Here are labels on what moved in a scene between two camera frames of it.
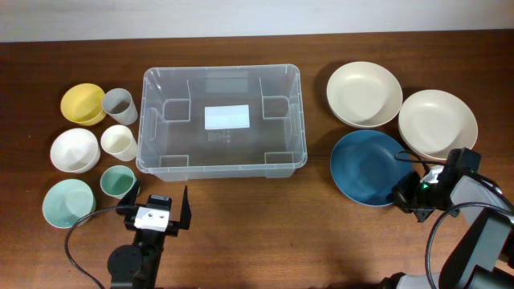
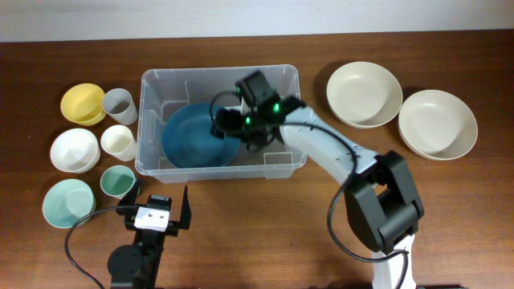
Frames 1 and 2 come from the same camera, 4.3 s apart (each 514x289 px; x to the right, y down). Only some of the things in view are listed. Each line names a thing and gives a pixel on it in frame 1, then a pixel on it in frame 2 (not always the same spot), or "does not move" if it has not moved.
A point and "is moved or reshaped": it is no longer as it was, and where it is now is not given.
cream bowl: x=436 y=121 does not move
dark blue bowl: x=365 y=168 is moved or reshaped
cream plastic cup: x=118 y=140 does not move
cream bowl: x=365 y=95 does not move
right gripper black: x=400 y=196 -> x=220 y=119
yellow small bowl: x=84 y=103 does not move
